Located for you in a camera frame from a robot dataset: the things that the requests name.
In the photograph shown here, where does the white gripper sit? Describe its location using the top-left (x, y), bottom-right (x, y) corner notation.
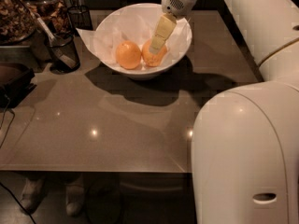
top-left (149, 0), bottom-right (197, 54)

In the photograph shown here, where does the orange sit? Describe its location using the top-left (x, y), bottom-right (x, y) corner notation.
top-left (142, 39), bottom-right (167, 67)
top-left (115, 40), bottom-right (141, 70)

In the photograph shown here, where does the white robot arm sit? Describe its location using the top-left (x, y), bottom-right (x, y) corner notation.
top-left (192, 0), bottom-right (299, 224)

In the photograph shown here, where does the white paper bowl liner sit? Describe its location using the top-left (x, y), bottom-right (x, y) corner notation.
top-left (75, 5), bottom-right (192, 72)

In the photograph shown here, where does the white ceramic bowl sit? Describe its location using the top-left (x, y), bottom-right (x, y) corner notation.
top-left (93, 3), bottom-right (192, 81)

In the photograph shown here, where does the black mesh cup rear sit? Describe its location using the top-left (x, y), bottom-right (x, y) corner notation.
top-left (67, 6), bottom-right (93, 31)

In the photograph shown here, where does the black mesh cup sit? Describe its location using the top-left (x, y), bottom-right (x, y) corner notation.
top-left (45, 33), bottom-right (80, 74)
top-left (67, 6), bottom-right (93, 31)

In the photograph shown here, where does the black mesh cup front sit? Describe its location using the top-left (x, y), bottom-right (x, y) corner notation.
top-left (45, 33), bottom-right (80, 74)

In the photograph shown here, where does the metal serving scoop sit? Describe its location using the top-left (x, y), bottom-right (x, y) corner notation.
top-left (34, 13), bottom-right (78, 69)

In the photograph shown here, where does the glass jar of nuts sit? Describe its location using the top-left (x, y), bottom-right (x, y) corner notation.
top-left (0, 0), bottom-right (36, 45)

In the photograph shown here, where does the black device with brown top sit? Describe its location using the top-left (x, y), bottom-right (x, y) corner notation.
top-left (0, 63), bottom-right (36, 108)

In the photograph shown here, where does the right white shoe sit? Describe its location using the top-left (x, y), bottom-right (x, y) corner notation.
top-left (65, 179), bottom-right (85, 217)

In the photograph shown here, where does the white shoe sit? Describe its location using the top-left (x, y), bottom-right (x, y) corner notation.
top-left (20, 178), bottom-right (45, 214)
top-left (65, 179), bottom-right (85, 217)

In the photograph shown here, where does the left white shoe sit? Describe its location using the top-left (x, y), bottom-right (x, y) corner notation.
top-left (20, 178), bottom-right (45, 214)

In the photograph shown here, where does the thin black cable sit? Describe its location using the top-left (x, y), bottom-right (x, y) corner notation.
top-left (0, 95), bottom-right (17, 149)

